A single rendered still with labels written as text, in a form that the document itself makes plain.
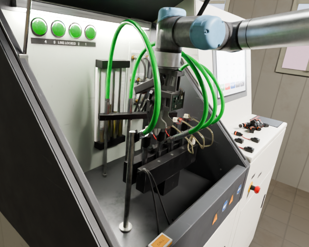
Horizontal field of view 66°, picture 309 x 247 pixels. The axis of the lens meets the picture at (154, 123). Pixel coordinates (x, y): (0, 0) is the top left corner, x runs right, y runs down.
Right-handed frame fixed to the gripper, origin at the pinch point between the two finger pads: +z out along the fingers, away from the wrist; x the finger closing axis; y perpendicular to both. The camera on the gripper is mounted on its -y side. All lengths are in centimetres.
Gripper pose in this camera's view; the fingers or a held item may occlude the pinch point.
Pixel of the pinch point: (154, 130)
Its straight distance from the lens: 75.7
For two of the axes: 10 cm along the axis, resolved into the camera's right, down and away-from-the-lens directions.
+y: 7.8, 2.6, -5.7
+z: -0.9, 9.4, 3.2
